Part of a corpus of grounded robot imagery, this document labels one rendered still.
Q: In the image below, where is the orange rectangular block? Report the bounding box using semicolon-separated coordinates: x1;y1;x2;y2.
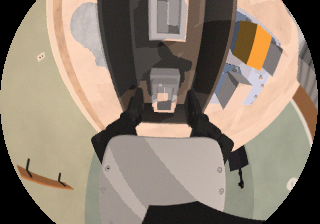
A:
233;20;272;70

